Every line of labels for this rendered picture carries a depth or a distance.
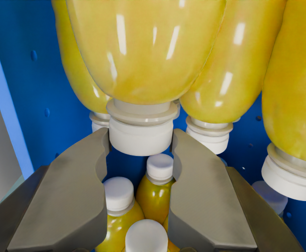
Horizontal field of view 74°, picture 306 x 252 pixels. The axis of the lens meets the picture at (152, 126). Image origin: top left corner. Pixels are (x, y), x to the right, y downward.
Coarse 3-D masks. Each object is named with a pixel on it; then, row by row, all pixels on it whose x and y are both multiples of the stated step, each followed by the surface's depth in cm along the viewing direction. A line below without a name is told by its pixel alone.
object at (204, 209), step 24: (192, 144) 11; (192, 168) 9; (216, 168) 9; (192, 192) 8; (216, 192) 8; (168, 216) 8; (192, 216) 7; (216, 216) 7; (240, 216) 7; (192, 240) 7; (216, 240) 6; (240, 240) 6
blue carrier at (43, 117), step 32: (0, 0) 11; (32, 0) 13; (0, 32) 11; (32, 32) 14; (0, 64) 11; (32, 64) 14; (0, 96) 11; (32, 96) 14; (64, 96) 18; (32, 128) 14; (64, 128) 19; (256, 128) 27; (32, 160) 14; (128, 160) 30; (256, 160) 28; (288, 224) 26
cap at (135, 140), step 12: (168, 120) 11; (120, 132) 11; (132, 132) 11; (144, 132) 11; (156, 132) 11; (168, 132) 11; (120, 144) 11; (132, 144) 11; (144, 144) 11; (156, 144) 11; (168, 144) 12
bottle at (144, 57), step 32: (96, 0) 7; (128, 0) 6; (160, 0) 6; (192, 0) 7; (224, 0) 8; (96, 32) 7; (128, 32) 7; (160, 32) 7; (192, 32) 7; (96, 64) 8; (128, 64) 8; (160, 64) 8; (192, 64) 8; (128, 96) 9; (160, 96) 9
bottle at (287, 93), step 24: (288, 0) 11; (288, 24) 10; (288, 48) 10; (288, 72) 10; (264, 96) 13; (288, 96) 11; (264, 120) 13; (288, 120) 11; (288, 144) 12; (288, 168) 13
